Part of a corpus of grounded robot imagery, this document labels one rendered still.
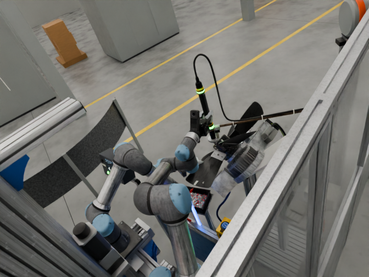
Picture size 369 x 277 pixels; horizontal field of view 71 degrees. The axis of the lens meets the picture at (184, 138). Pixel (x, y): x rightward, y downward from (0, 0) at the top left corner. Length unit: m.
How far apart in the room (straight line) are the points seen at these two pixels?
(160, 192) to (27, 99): 6.41
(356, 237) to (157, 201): 2.08
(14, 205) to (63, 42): 8.45
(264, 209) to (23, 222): 0.73
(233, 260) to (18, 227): 0.71
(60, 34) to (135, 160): 7.91
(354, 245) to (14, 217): 2.47
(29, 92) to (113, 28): 2.55
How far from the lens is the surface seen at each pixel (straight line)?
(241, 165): 1.68
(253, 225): 0.37
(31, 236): 0.97
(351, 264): 2.65
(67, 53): 9.26
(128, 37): 7.49
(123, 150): 1.53
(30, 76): 7.11
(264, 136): 1.86
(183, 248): 1.11
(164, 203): 0.99
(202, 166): 1.67
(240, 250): 0.36
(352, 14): 1.34
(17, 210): 0.90
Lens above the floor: 2.37
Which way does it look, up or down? 38 degrees down
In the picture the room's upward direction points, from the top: 20 degrees counter-clockwise
